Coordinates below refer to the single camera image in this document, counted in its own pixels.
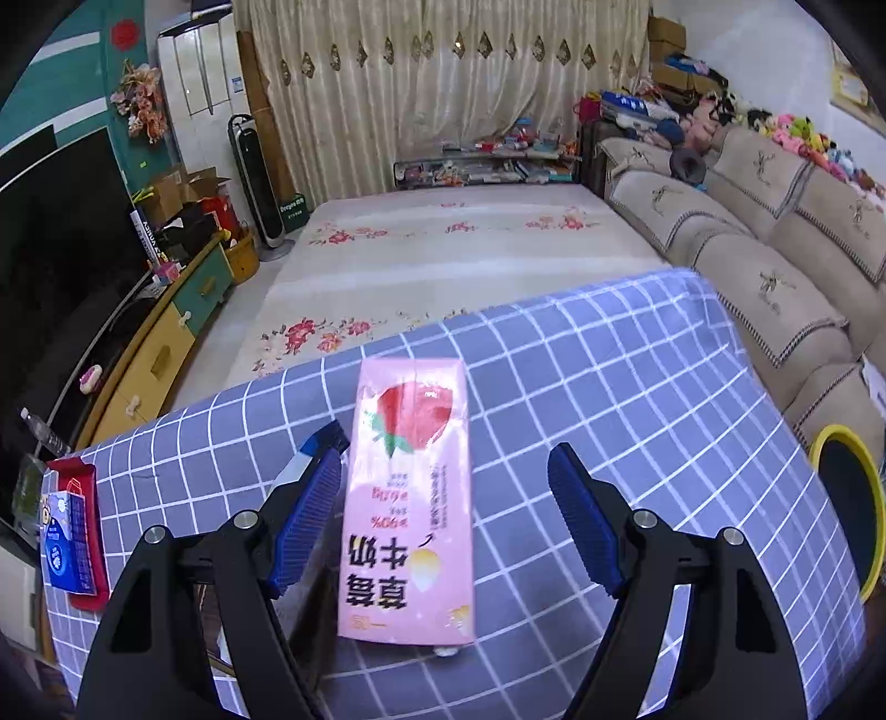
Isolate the white standing air conditioner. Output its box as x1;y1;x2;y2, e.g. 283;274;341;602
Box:
156;8;254;174

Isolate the green yellow TV cabinet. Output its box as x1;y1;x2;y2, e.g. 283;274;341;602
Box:
69;239;236;451

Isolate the beige sofa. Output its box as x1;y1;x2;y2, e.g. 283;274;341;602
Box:
581;125;886;458

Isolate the clear water bottle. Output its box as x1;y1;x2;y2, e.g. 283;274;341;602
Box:
19;408;70;458

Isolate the black yellow-rimmed trash bin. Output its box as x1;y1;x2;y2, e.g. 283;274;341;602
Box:
808;424;886;603

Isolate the framed wall picture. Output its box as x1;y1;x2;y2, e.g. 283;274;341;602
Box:
831;42;886;132

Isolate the red box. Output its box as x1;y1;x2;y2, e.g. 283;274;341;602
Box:
197;196;233;240

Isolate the grey round cushion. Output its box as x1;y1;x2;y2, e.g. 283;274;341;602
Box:
669;147;705;184

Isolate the row of plush toys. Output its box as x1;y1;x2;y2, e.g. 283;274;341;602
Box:
682;90;886;202

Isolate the blue tissue pack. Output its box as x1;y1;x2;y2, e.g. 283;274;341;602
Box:
40;488;98;596

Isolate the black box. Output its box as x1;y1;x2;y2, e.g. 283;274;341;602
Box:
162;208;215;250

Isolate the red tray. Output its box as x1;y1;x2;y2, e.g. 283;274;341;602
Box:
43;457;112;611

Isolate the blue checked tablecloth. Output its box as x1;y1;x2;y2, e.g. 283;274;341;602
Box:
42;266;869;720

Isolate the black white tower fan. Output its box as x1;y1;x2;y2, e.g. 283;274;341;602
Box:
228;114;295;263

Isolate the floral floor mat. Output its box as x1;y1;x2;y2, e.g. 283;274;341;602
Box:
225;183;672;395

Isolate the hanging flower decoration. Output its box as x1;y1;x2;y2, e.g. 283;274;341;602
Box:
111;59;171;145

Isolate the pink strawberry milk carton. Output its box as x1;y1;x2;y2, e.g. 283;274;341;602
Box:
337;354;476;657

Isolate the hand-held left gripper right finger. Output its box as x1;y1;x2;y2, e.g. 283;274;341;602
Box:
547;443;811;720

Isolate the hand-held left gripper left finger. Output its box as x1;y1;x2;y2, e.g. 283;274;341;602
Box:
78;419;351;720

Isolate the stack of cardboard boxes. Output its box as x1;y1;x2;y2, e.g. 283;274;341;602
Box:
647;14;728;98

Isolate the beige patterned curtain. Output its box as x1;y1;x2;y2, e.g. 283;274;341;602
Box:
231;0;652;209

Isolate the open cardboard box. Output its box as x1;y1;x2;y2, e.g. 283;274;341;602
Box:
183;166;233;202
142;169;188;223

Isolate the pile of bags and toys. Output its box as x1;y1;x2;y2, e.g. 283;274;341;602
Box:
574;86;686;150

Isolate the black television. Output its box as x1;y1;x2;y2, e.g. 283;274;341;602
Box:
0;125;150;486

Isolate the yellow basket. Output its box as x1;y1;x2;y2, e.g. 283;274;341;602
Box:
221;225;260;285

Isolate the low shelf of toys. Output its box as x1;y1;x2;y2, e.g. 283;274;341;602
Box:
393;131;579;189

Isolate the white printed tall carton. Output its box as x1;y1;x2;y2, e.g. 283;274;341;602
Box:
130;208;167;268

